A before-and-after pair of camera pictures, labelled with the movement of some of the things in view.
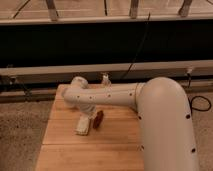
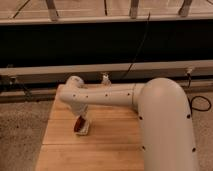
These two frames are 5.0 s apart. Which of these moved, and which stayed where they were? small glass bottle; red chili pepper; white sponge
Moved: red chili pepper
Stayed: small glass bottle; white sponge
